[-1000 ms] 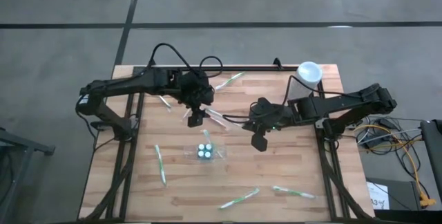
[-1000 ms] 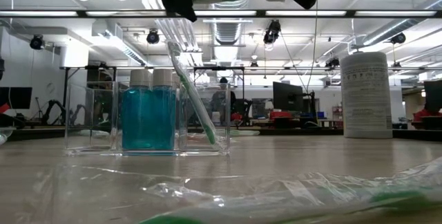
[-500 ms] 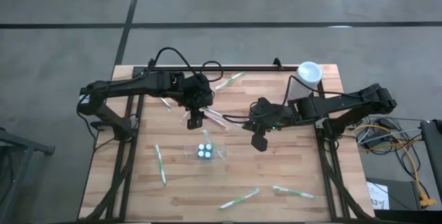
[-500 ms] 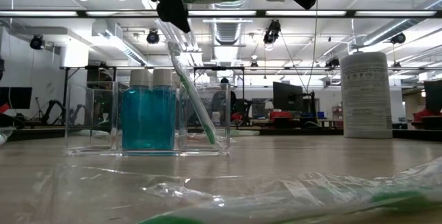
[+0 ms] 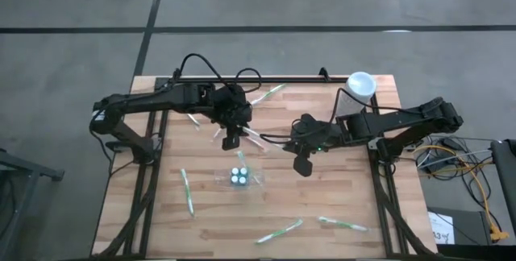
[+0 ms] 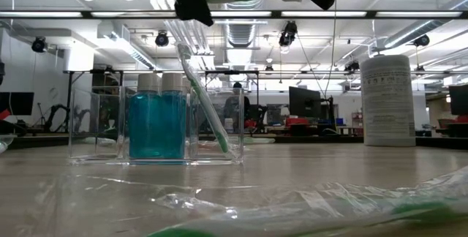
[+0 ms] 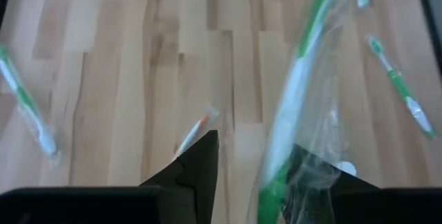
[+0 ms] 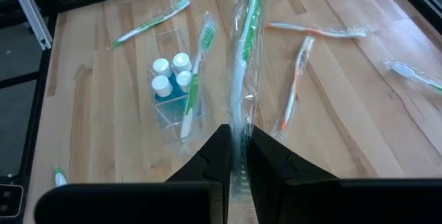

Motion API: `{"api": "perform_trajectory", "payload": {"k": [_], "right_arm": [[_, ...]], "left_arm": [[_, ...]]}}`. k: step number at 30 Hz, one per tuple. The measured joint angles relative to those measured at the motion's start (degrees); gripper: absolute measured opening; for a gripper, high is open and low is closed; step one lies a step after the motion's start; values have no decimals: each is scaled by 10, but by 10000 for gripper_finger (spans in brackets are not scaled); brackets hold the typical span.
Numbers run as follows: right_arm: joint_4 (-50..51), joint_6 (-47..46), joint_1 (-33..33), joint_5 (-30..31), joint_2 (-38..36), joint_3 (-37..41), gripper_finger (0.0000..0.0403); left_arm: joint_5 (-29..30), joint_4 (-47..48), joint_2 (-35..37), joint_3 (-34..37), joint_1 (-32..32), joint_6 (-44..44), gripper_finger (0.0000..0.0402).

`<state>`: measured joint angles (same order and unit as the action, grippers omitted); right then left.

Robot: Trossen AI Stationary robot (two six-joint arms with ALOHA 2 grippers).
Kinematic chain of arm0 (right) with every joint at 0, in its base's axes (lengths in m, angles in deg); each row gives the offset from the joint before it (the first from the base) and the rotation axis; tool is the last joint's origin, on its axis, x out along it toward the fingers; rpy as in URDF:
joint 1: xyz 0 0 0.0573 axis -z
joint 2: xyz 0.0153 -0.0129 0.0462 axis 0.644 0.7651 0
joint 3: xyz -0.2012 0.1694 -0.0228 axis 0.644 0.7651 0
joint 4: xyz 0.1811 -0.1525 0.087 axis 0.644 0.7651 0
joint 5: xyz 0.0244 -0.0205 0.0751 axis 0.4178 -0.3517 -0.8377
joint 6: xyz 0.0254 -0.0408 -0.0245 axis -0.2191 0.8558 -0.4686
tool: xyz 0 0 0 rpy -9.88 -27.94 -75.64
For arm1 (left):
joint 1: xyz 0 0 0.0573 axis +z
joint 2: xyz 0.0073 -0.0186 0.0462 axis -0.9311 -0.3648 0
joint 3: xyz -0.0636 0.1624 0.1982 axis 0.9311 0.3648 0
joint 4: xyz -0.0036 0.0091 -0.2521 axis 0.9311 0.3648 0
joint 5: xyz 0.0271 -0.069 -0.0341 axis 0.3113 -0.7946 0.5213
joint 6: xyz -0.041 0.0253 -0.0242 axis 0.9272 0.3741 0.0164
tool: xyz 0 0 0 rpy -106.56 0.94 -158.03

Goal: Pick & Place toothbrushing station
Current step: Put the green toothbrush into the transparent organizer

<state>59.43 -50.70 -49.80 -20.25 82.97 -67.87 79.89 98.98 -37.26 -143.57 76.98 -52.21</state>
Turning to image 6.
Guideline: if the blue mouthwash bottle white cap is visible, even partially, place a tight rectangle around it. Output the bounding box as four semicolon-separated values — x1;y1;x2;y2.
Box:
127;72;162;159
160;72;188;159

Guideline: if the clear acrylic organizer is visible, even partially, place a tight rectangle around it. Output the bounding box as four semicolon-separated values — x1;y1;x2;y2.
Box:
68;86;245;166

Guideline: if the black computer monitor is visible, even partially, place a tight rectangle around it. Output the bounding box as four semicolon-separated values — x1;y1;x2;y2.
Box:
0;91;35;116
288;86;323;119
448;84;468;116

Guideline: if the person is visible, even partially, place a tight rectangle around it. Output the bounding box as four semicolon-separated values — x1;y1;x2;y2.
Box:
223;81;253;130

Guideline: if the red storage bin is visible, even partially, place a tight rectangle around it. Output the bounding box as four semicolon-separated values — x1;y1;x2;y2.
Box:
284;116;311;127

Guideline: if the white wipes canister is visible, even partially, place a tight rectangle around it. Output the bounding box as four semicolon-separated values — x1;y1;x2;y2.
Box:
360;54;417;147

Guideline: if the black aluminium rig frame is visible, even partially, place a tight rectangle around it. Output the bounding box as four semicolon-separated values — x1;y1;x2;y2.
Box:
0;9;468;20

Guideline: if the black ceiling-mounted camera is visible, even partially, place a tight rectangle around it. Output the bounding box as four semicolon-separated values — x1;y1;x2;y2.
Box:
154;30;170;48
31;36;48;53
278;20;298;48
413;34;431;48

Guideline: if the silver ventilation duct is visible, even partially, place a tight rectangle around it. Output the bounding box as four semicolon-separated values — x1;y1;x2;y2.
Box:
218;0;268;48

